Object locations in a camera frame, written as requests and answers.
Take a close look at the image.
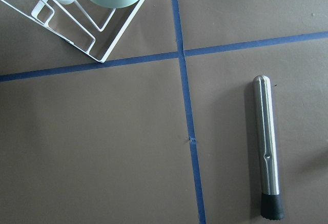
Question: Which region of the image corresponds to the steel muddler black tip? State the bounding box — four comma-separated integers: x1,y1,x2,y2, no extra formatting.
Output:
253,75,284,220

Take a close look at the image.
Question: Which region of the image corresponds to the white wire cup rack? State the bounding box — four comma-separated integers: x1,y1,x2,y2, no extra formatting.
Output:
1,0,145,63

